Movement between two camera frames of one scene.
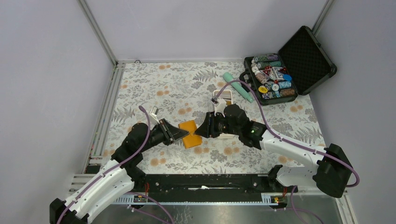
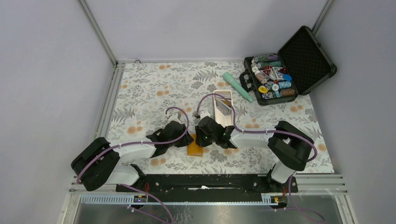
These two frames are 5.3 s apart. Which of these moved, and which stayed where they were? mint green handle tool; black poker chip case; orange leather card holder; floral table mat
Moved: orange leather card holder
Stayed: mint green handle tool; floral table mat; black poker chip case
